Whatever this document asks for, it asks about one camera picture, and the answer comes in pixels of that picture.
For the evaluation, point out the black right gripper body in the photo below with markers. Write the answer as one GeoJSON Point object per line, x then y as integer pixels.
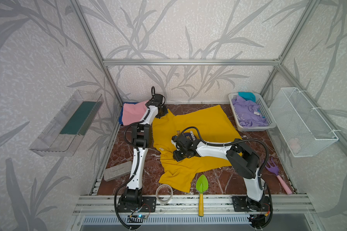
{"type": "Point", "coordinates": [179, 155]}

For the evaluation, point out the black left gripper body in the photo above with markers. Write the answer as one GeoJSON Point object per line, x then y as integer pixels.
{"type": "Point", "coordinates": [162, 111]}

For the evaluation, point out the yellow printed t-shirt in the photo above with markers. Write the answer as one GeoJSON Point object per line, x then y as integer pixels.
{"type": "Point", "coordinates": [211, 123]}

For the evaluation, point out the grey plastic laundry basket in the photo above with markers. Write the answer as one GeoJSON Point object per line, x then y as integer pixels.
{"type": "Point", "coordinates": [264, 110]}

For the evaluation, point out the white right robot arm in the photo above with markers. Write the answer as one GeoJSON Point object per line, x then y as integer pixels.
{"type": "Point", "coordinates": [184, 141]}

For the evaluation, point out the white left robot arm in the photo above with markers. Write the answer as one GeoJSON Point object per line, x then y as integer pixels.
{"type": "Point", "coordinates": [138, 118]}

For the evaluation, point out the pink folded t-shirt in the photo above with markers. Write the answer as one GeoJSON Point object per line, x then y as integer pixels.
{"type": "Point", "coordinates": [133, 113]}

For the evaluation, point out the green toy trowel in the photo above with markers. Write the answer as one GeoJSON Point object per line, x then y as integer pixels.
{"type": "Point", "coordinates": [202, 185]}

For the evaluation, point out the clear tape roll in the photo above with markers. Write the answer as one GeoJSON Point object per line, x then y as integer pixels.
{"type": "Point", "coordinates": [164, 194]}

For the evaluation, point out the purple t-shirt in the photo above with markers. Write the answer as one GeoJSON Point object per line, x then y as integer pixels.
{"type": "Point", "coordinates": [248, 113]}

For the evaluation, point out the grey rectangular block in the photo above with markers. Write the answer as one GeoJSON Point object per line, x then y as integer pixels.
{"type": "Point", "coordinates": [117, 171]}

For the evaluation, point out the teal t-shirt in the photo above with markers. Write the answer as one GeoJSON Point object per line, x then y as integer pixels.
{"type": "Point", "coordinates": [248, 96]}

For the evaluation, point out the dark green sponge pad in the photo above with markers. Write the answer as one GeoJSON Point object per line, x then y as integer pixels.
{"type": "Point", "coordinates": [75, 123]}

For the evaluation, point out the purple pink toy rake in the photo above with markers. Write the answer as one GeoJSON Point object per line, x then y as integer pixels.
{"type": "Point", "coordinates": [273, 168]}

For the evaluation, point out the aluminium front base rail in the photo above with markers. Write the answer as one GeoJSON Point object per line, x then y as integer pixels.
{"type": "Point", "coordinates": [189, 205]}

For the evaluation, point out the clear plastic wall shelf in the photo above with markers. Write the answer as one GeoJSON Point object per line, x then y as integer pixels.
{"type": "Point", "coordinates": [64, 134]}

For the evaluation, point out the white wire mesh basket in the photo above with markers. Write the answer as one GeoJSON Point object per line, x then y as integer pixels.
{"type": "Point", "coordinates": [302, 126]}

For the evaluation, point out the aluminium frame profile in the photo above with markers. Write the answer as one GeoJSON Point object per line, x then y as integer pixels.
{"type": "Point", "coordinates": [277, 64]}

